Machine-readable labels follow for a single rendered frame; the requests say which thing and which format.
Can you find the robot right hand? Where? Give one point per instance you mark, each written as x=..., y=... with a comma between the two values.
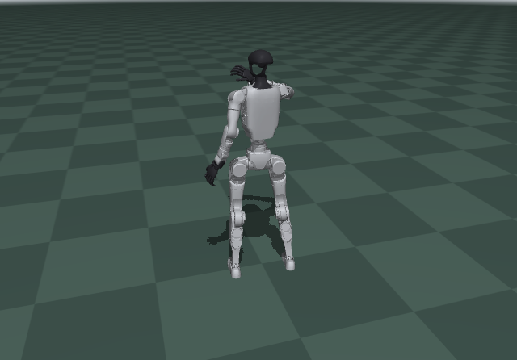
x=244, y=73

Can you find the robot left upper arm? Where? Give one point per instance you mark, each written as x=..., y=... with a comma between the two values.
x=235, y=99

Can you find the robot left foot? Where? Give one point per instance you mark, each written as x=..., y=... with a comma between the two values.
x=235, y=272

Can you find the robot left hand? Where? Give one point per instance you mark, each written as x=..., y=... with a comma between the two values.
x=212, y=171

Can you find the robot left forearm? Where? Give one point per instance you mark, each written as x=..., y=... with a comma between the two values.
x=223, y=151

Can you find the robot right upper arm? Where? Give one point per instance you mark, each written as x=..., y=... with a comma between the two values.
x=286, y=92

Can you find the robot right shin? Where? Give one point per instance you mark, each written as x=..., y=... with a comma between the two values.
x=286, y=234

